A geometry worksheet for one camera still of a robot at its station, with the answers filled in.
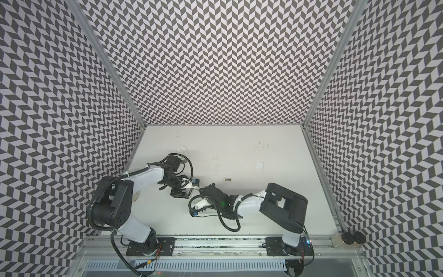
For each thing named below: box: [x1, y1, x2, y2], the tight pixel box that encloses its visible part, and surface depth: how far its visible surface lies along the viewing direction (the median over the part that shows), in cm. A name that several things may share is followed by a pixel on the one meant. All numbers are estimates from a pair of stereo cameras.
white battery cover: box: [255, 162, 264, 170], surface depth 101 cm
